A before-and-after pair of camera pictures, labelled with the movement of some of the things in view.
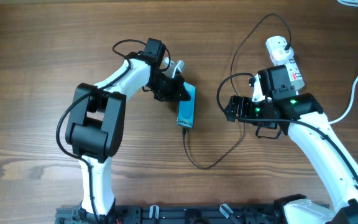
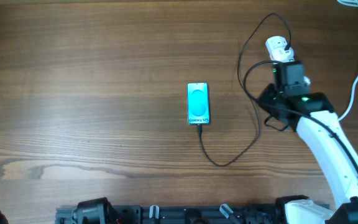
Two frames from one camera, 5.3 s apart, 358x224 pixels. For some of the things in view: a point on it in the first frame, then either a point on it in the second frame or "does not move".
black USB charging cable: x=239 y=142 to x=239 y=45
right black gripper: x=245 y=104 to x=268 y=92
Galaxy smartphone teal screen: x=186 y=111 to x=197 y=100
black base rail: x=177 y=214 does not move
